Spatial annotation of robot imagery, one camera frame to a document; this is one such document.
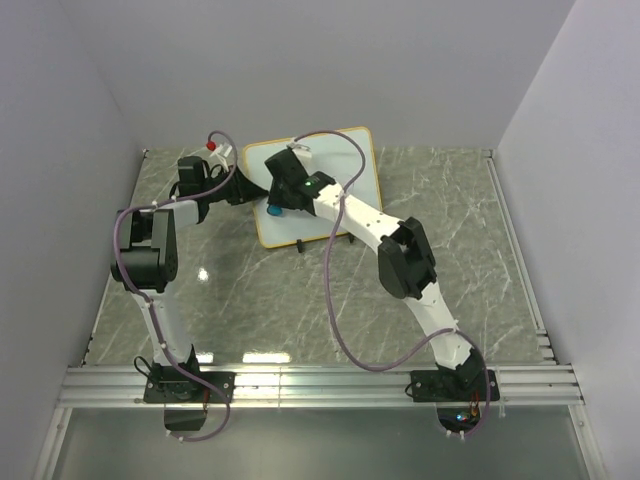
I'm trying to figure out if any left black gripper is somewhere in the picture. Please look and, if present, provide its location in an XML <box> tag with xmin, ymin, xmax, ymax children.
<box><xmin>201</xmin><ymin>166</ymin><xmax>268</xmax><ymax>207</ymax></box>

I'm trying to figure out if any blue whiteboard eraser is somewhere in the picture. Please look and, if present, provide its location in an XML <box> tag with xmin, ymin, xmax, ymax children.
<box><xmin>267</xmin><ymin>204</ymin><xmax>284</xmax><ymax>217</ymax></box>

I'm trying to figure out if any yellow framed whiteboard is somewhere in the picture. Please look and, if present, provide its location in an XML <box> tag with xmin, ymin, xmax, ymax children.
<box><xmin>253</xmin><ymin>127</ymin><xmax>382</xmax><ymax>249</ymax></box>

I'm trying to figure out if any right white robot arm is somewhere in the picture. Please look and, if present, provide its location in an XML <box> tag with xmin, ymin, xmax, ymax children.
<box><xmin>265</xmin><ymin>147</ymin><xmax>490</xmax><ymax>400</ymax></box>

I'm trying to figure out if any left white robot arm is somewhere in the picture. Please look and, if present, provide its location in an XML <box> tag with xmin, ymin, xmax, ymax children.
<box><xmin>111</xmin><ymin>156</ymin><xmax>268</xmax><ymax>402</ymax></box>

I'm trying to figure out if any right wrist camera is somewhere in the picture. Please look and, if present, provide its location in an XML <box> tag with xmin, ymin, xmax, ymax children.
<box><xmin>287</xmin><ymin>141</ymin><xmax>313</xmax><ymax>163</ymax></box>

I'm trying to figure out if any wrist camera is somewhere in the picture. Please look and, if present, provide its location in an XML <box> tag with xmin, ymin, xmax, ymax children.
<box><xmin>206</xmin><ymin>140</ymin><xmax>235</xmax><ymax>172</ymax></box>
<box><xmin>287</xmin><ymin>141</ymin><xmax>313</xmax><ymax>163</ymax></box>

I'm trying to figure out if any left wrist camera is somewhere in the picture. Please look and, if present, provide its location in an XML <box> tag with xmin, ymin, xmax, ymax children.
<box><xmin>206</xmin><ymin>140</ymin><xmax>235</xmax><ymax>172</ymax></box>

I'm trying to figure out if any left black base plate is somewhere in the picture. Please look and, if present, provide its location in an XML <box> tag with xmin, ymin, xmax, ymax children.
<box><xmin>143</xmin><ymin>369</ymin><xmax>236</xmax><ymax>404</ymax></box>

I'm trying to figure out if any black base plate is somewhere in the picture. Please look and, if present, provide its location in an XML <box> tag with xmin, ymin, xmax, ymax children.
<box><xmin>143</xmin><ymin>369</ymin><xmax>236</xmax><ymax>404</ymax></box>
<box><xmin>404</xmin><ymin>370</ymin><xmax>501</xmax><ymax>403</ymax></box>

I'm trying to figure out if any aluminium mounting rail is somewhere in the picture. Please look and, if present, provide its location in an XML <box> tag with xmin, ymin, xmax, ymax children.
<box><xmin>56</xmin><ymin>364</ymin><xmax>584</xmax><ymax>409</ymax></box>

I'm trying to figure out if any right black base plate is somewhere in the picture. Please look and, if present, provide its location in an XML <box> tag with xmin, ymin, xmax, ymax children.
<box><xmin>404</xmin><ymin>370</ymin><xmax>501</xmax><ymax>403</ymax></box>

